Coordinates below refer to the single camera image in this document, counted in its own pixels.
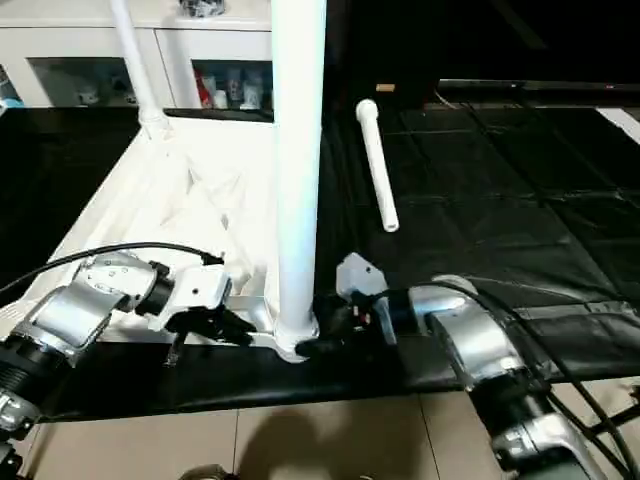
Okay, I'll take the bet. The white bottle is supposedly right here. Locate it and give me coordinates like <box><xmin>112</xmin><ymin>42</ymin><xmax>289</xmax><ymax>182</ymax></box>
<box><xmin>225</xmin><ymin>75</ymin><xmax>244</xmax><ymax>108</ymax></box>

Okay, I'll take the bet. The white glass door cabinet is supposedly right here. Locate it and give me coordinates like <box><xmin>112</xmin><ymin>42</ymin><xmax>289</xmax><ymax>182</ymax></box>
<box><xmin>0</xmin><ymin>0</ymin><xmax>277</xmax><ymax>109</ymax></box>

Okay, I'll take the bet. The white plastic table top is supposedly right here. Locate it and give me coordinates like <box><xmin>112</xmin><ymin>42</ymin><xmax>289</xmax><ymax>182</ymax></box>
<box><xmin>8</xmin><ymin>110</ymin><xmax>323</xmax><ymax>363</ymax></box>

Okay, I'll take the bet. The white plastic table leg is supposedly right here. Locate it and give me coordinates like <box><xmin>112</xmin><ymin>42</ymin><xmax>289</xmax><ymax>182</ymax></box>
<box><xmin>269</xmin><ymin>0</ymin><xmax>330</xmax><ymax>353</ymax></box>
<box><xmin>107</xmin><ymin>0</ymin><xmax>172</xmax><ymax>142</ymax></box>
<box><xmin>354</xmin><ymin>98</ymin><xmax>402</xmax><ymax>235</ymax></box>

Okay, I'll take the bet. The black work mat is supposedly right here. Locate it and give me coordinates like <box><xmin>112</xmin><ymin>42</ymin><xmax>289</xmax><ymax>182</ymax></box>
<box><xmin>0</xmin><ymin>100</ymin><xmax>640</xmax><ymax>421</ymax></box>

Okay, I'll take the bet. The grey metallic ornament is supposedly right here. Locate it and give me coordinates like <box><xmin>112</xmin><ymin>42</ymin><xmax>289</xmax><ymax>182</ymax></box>
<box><xmin>179</xmin><ymin>0</ymin><xmax>227</xmax><ymax>18</ymax></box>

